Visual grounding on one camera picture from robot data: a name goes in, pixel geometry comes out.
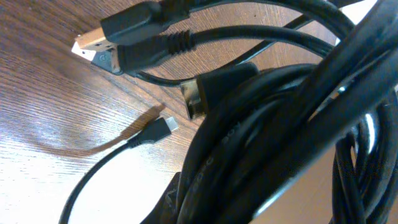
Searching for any black speckled left gripper finger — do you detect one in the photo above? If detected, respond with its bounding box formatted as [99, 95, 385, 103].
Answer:
[141, 172, 181, 224]

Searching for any thin black USB cable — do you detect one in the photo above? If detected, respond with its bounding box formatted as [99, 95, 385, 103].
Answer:
[58, 0, 355, 224]

